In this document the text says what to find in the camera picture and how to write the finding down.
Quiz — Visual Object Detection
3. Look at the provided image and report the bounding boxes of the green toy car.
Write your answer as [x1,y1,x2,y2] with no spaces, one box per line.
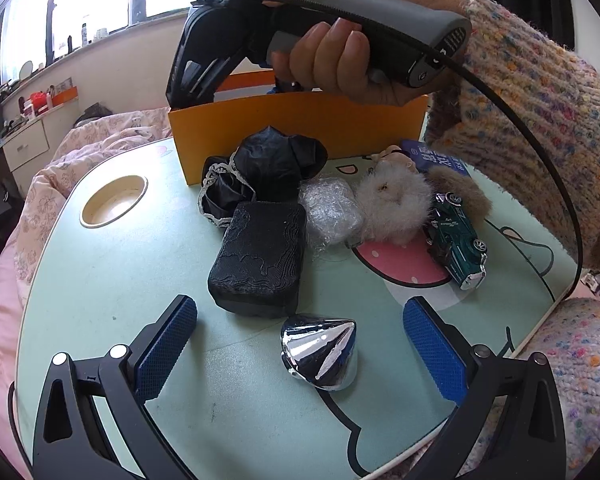
[425,192,488,291]

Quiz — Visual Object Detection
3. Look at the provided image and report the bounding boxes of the pig figure keychain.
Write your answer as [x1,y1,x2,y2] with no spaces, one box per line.
[375,145,413,166]

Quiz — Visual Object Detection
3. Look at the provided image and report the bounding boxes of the small orange box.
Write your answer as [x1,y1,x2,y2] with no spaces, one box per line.
[50,85,78,106]

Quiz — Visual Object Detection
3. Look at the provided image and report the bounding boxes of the colourful knit sweater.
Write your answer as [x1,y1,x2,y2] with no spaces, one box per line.
[480,297,600,480]

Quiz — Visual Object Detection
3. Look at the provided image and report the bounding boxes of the black cable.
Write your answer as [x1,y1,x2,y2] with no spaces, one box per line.
[195,0,583,301]

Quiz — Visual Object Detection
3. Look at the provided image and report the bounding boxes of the white fur pom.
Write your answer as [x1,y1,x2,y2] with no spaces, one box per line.
[355,162,433,243]

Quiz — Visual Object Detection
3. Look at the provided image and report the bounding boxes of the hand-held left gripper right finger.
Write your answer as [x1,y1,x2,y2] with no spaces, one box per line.
[402,296,567,480]

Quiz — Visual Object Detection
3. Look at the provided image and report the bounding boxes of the white drawer cabinet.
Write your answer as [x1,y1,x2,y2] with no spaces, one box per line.
[2,87,78,171]

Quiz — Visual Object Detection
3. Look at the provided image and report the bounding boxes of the blue card packet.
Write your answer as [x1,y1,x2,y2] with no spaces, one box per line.
[400,139,470,177]

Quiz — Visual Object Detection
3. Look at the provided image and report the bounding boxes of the black embossed case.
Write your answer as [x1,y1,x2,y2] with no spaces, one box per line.
[207,201,308,318]

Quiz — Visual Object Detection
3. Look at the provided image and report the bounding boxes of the pink floral quilt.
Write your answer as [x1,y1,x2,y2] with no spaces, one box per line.
[15,107,173,281]

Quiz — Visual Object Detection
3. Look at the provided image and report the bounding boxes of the person's right hand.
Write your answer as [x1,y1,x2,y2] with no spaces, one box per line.
[262,0,468,107]

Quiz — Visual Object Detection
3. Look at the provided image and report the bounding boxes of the orange cardboard box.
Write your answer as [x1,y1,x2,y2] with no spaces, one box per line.
[168,71,431,187]

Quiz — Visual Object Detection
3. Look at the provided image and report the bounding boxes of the black lace-trimmed cloth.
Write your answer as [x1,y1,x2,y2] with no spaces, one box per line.
[198,126,328,231]

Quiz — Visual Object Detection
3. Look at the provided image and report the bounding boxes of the clear plastic bundle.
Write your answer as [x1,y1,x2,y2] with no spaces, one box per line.
[300,177,366,261]

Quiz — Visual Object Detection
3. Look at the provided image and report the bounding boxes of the window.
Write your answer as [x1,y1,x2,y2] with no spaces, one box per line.
[0,0,231,91]

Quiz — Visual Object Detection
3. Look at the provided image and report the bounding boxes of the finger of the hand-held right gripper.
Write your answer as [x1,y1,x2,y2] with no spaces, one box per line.
[267,77,313,96]

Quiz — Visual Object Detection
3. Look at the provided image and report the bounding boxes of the grey patterned pouch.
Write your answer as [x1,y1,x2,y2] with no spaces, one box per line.
[75,102,113,126]

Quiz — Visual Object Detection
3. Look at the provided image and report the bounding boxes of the cartoon print desktop table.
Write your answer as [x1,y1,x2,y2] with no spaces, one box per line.
[15,125,583,480]

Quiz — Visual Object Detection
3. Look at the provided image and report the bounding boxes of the chrome cone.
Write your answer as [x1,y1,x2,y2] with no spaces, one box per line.
[280,312,358,392]

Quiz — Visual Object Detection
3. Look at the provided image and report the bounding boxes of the person's right forearm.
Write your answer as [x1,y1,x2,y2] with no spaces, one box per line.
[422,0,600,281]

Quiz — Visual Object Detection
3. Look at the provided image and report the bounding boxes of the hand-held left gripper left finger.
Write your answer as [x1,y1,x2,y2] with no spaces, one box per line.
[32,294,199,480]

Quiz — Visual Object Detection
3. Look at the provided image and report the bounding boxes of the brown fur pom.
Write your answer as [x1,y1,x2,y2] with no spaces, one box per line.
[427,167,493,218]

